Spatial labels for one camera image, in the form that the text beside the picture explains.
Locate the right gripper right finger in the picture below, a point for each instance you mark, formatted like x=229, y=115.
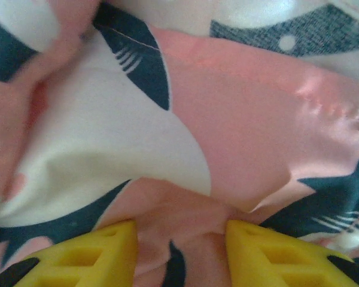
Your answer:
x=257, y=257

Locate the pink shark-print garment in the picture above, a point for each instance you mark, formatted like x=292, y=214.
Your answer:
x=242, y=119

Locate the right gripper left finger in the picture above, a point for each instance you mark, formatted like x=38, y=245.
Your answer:
x=107, y=254

